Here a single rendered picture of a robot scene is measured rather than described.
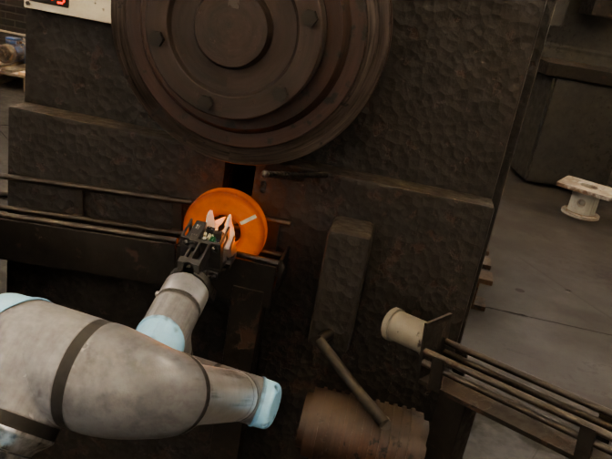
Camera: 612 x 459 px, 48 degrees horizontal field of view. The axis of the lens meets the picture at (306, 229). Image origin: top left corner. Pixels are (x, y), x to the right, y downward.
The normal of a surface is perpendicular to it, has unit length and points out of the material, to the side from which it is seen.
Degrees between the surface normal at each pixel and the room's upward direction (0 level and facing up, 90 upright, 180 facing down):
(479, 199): 0
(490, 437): 0
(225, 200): 90
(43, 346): 41
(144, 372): 50
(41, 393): 83
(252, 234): 90
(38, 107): 0
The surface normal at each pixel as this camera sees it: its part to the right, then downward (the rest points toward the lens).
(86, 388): 0.01, -0.03
